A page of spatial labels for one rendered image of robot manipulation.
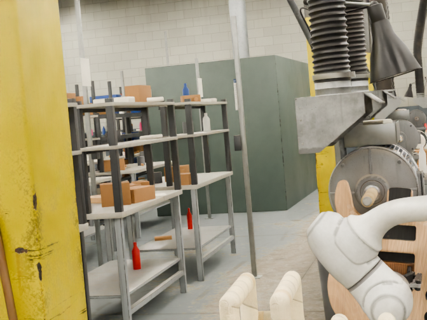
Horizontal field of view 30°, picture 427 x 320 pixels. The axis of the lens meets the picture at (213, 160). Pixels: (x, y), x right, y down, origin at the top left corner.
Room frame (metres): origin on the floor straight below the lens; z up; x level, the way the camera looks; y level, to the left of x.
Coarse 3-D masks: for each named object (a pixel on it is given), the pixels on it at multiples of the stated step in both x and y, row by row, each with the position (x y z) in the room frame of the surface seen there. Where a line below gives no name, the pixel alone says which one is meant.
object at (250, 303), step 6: (252, 294) 1.41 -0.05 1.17; (246, 300) 1.41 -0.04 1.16; (252, 300) 1.41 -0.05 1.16; (240, 306) 1.42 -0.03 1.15; (246, 306) 1.41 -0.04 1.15; (252, 306) 1.41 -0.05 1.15; (246, 312) 1.41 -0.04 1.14; (252, 312) 1.41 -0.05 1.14; (246, 318) 1.41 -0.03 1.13; (252, 318) 1.41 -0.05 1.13
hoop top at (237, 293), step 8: (240, 280) 1.36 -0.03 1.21; (248, 280) 1.38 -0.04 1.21; (232, 288) 1.30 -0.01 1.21; (240, 288) 1.31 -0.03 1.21; (248, 288) 1.35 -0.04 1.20; (224, 296) 1.26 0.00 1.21; (232, 296) 1.26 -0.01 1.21; (240, 296) 1.28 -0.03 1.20; (224, 304) 1.25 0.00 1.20; (232, 304) 1.25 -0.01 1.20; (240, 304) 1.28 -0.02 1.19
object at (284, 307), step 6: (270, 306) 1.24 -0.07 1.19; (276, 306) 1.23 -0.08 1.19; (282, 306) 1.23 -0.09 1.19; (288, 306) 1.23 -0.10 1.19; (276, 312) 1.23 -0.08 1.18; (282, 312) 1.23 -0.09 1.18; (288, 312) 1.23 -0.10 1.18; (276, 318) 1.23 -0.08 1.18; (282, 318) 1.23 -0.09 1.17; (288, 318) 1.23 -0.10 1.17
